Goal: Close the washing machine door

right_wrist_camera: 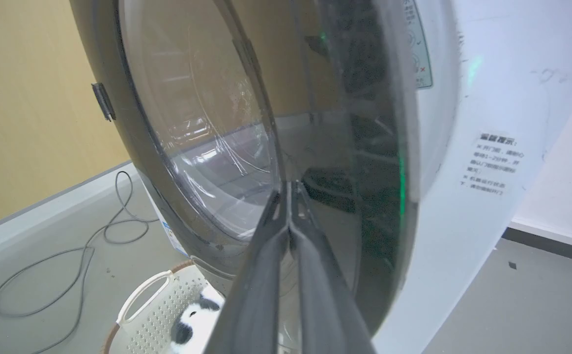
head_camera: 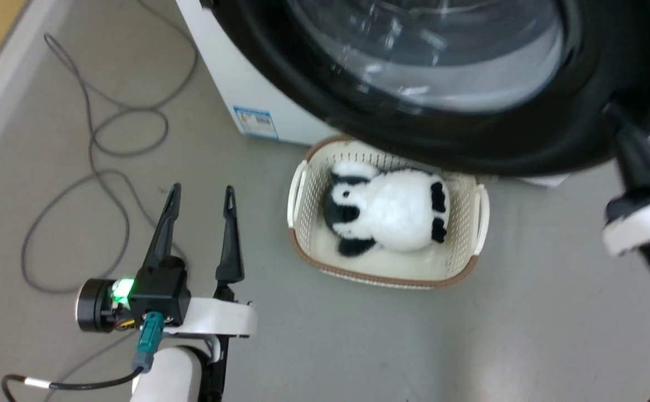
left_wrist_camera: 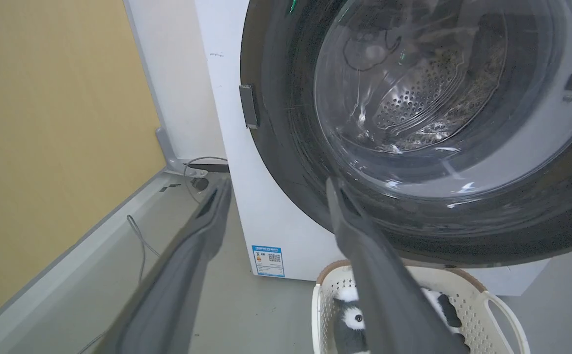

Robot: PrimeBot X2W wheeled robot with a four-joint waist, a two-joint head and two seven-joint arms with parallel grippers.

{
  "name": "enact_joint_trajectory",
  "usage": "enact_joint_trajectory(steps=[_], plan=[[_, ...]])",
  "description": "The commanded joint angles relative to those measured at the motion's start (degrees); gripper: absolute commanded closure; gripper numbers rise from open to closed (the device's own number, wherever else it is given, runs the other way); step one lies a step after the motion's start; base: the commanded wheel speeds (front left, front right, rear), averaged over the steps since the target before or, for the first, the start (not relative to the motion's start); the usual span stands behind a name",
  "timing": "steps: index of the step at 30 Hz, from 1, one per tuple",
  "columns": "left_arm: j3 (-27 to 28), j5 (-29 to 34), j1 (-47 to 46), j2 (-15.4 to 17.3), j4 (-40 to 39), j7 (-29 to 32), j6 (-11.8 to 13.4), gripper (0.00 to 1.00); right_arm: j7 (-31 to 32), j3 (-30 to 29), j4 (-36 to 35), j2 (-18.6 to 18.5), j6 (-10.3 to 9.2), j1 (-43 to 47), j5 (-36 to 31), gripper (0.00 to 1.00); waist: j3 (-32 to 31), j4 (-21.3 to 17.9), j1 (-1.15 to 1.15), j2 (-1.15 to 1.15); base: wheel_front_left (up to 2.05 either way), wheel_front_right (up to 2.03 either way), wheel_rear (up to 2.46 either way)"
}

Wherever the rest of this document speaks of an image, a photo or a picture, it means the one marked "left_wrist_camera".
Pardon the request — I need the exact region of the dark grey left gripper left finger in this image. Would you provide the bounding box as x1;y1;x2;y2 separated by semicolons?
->
93;178;232;354

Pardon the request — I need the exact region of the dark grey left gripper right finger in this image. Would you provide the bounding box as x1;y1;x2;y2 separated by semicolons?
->
326;177;469;354

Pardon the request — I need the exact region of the round dark washing machine door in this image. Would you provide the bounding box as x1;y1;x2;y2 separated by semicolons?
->
240;0;572;268

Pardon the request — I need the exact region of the white front-load washing machine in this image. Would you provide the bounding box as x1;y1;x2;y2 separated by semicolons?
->
194;0;572;296

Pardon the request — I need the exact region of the black and white plush toy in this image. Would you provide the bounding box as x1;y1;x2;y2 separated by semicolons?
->
333;287;471;354

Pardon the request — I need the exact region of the white perforated laundry basket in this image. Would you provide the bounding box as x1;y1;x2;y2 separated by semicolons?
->
312;260;531;354

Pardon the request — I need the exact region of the blue energy label sticker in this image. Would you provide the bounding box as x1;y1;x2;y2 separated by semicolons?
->
252;245;286;278

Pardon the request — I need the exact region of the thin grey cable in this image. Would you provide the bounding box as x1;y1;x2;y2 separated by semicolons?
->
77;214;161;354

